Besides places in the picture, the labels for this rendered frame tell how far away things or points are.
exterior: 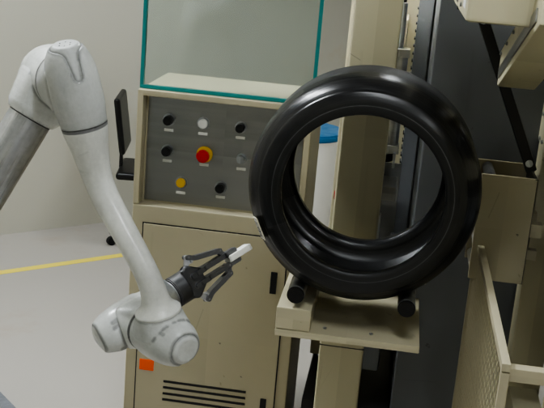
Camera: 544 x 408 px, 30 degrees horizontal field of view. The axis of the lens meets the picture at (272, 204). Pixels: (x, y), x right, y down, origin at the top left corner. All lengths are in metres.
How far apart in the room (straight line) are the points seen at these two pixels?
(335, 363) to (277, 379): 0.40
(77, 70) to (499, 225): 1.26
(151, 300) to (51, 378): 2.00
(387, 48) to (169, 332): 1.05
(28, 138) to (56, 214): 3.67
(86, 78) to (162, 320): 0.53
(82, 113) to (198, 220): 1.16
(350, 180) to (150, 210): 0.73
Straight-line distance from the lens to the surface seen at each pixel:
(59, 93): 2.16
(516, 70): 2.50
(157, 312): 2.19
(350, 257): 2.80
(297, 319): 2.60
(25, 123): 2.31
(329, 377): 3.06
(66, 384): 4.11
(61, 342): 4.48
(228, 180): 3.24
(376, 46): 2.79
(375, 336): 2.63
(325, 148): 5.85
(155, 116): 3.25
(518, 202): 2.81
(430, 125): 2.44
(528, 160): 2.79
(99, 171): 2.21
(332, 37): 6.84
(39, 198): 5.90
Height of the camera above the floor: 1.80
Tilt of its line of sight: 15 degrees down
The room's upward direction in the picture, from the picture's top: 5 degrees clockwise
